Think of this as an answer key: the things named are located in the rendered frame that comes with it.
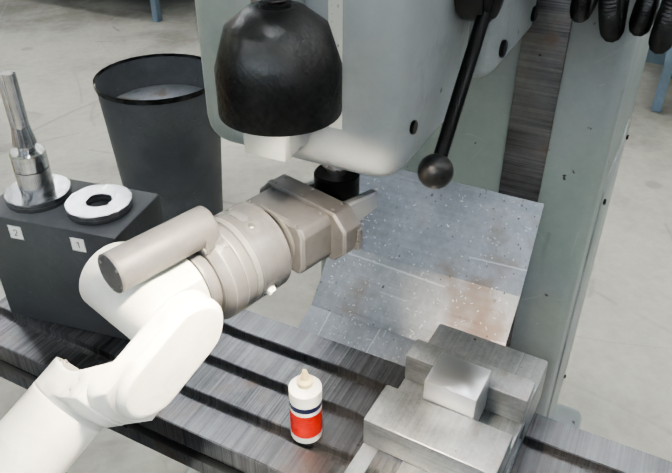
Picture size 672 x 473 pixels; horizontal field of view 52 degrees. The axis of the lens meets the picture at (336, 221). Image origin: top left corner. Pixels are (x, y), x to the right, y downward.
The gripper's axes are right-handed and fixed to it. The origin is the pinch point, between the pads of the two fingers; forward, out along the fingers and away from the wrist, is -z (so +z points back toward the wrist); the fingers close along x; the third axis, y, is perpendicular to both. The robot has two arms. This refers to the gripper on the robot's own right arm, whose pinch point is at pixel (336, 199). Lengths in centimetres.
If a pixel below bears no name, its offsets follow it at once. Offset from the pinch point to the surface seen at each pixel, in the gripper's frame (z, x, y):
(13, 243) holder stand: 17, 45, 18
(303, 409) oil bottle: 6.6, -0.9, 26.0
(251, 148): 13.0, -2.1, -11.7
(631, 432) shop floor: -110, -17, 122
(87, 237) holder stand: 11.9, 33.7, 14.6
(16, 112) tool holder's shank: 11.9, 45.8, 0.3
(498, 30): -13.9, -8.5, -16.6
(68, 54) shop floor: -165, 388, 123
